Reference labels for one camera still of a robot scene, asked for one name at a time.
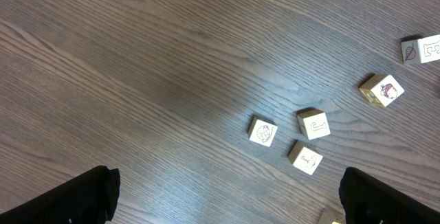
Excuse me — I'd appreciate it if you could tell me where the wooden block blue base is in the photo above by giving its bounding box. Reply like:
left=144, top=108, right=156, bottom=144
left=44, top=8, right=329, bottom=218
left=288, top=141, right=323, bottom=175

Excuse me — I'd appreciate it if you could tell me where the wooden block acorn picture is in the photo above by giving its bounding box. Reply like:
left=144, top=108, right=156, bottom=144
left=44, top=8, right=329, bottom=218
left=358, top=74, right=404, bottom=107

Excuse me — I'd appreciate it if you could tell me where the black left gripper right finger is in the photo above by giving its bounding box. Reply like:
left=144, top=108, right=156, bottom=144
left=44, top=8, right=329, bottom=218
left=339, top=167, right=439, bottom=224

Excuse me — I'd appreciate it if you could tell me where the wooden block far left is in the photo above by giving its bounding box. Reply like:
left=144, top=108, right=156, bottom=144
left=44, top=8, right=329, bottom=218
left=248, top=116, right=278, bottom=147

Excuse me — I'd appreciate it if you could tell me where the wooden block red side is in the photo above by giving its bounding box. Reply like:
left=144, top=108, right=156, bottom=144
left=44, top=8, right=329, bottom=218
left=401, top=35, right=440, bottom=64

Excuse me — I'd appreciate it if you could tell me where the yellow letter S block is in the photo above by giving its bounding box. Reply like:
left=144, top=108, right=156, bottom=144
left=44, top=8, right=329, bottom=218
left=318, top=208, right=346, bottom=224

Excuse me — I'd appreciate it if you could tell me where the wooden block blue corner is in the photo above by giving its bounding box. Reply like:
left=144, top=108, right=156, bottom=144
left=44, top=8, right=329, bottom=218
left=297, top=109, right=331, bottom=140

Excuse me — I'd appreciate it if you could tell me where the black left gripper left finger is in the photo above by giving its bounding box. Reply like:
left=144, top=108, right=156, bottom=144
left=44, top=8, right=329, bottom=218
left=1, top=166, right=120, bottom=224

